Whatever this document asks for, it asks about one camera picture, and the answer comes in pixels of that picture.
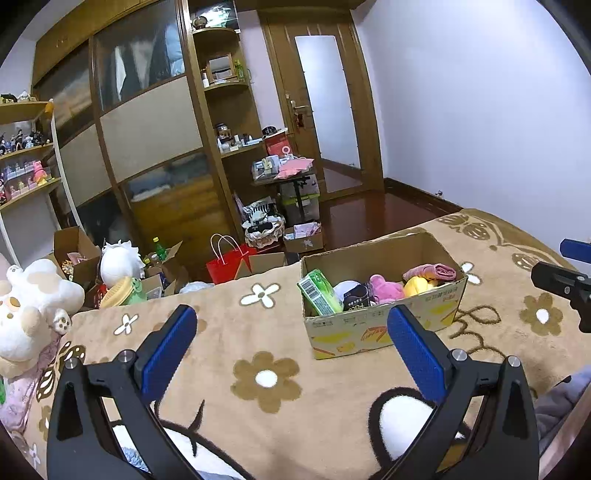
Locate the green frog toy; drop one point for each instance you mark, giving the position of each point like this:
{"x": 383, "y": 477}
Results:
{"x": 137, "y": 290}

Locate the small side table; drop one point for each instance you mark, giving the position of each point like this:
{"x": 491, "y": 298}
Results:
{"x": 277, "y": 181}

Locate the green tissue pack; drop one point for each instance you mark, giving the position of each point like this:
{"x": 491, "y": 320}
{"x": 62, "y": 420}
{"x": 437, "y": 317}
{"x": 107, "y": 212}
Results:
{"x": 318, "y": 290}

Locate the person's grey clothing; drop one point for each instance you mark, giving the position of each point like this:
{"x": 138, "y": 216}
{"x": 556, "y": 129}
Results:
{"x": 565, "y": 401}

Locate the dark glossy packet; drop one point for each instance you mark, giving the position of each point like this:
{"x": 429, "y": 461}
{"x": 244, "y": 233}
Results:
{"x": 360, "y": 301}

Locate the small white-haired plush doll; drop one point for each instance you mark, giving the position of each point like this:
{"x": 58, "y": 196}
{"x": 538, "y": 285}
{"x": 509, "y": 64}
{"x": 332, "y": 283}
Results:
{"x": 347, "y": 288}

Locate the red box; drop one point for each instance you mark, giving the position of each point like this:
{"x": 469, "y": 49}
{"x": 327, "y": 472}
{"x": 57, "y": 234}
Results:
{"x": 278, "y": 144}

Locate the large white cow plush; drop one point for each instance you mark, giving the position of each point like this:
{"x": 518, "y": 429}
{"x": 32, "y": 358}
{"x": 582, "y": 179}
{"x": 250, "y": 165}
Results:
{"x": 27, "y": 295}

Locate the wooden display shelf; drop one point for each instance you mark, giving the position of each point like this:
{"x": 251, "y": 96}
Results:
{"x": 23, "y": 110}

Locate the black white striped plush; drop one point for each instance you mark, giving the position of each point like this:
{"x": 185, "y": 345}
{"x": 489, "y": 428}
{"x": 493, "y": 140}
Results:
{"x": 261, "y": 211}

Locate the lace trimmed basket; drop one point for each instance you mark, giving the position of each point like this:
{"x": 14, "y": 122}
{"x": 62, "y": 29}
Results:
{"x": 265, "y": 236}

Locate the yellow plush toy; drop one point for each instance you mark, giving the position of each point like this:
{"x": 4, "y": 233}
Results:
{"x": 415, "y": 286}

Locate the green bottle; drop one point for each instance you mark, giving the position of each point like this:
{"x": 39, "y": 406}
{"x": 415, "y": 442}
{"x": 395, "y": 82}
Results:
{"x": 160, "y": 249}

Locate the wooden corner shelf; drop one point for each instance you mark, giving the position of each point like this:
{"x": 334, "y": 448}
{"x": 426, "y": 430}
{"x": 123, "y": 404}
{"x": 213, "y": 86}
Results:
{"x": 226, "y": 86}

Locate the pink fluffy blanket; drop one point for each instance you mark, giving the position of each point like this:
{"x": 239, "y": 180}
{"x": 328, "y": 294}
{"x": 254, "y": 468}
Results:
{"x": 23, "y": 392}

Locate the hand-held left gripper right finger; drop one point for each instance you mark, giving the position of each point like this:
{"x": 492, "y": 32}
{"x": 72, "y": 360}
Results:
{"x": 415, "y": 350}

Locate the wooden wardrobe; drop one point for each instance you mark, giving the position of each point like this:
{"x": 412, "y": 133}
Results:
{"x": 143, "y": 124}

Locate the wooden door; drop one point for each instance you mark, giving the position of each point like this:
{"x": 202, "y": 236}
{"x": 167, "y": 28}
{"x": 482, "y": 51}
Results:
{"x": 277, "y": 69}

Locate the pink cloth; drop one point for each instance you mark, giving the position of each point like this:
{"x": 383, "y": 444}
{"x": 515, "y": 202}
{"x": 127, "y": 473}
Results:
{"x": 436, "y": 271}
{"x": 293, "y": 168}

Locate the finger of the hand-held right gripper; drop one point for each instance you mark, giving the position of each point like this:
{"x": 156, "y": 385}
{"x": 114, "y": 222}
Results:
{"x": 556, "y": 277}
{"x": 575, "y": 250}

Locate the yellow green round fan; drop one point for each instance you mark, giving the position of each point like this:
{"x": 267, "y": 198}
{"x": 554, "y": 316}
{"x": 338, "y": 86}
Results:
{"x": 114, "y": 293}

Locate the row of small figurines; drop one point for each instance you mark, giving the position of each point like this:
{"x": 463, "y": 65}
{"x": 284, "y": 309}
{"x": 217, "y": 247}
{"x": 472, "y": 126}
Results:
{"x": 23, "y": 173}

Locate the red paper bag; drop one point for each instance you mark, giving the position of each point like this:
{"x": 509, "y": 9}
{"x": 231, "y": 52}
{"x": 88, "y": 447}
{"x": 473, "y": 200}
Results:
{"x": 226, "y": 267}

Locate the tall open cardboard box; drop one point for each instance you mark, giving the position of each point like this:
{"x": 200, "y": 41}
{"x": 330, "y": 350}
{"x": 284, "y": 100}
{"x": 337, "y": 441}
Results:
{"x": 76, "y": 244}

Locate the large white-haired plush doll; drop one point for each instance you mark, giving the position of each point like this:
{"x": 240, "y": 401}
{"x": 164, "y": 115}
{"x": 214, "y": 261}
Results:
{"x": 121, "y": 265}

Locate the small flat cardboard box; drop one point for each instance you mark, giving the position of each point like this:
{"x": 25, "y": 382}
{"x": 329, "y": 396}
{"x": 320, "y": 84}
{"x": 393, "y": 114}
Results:
{"x": 304, "y": 242}

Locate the pink plush bear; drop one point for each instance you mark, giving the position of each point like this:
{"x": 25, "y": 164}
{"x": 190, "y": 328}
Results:
{"x": 385, "y": 290}

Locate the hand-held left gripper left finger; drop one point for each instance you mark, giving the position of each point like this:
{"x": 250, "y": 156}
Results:
{"x": 168, "y": 350}

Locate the clear plastic storage box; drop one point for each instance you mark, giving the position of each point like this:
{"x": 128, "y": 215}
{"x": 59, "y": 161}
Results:
{"x": 304, "y": 201}

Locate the low open cardboard box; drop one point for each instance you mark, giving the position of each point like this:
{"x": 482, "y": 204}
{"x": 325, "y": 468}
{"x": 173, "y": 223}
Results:
{"x": 173, "y": 272}

